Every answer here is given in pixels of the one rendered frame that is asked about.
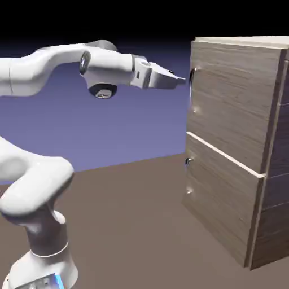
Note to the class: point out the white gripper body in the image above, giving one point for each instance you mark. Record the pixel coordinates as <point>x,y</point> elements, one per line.
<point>159,78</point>

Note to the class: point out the grey wood cabinet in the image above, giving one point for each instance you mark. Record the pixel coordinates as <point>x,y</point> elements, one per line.
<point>274,146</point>

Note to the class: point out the large grey wood cabinet door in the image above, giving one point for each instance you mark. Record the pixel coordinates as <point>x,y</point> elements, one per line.
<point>230,101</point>

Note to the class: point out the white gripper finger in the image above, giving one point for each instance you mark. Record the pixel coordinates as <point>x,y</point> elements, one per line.
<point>180,79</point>

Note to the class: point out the small grey wood cabinet door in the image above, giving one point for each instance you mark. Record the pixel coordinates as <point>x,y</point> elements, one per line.
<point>219,196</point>

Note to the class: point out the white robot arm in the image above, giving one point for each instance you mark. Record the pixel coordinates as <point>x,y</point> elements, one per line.
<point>45,67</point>

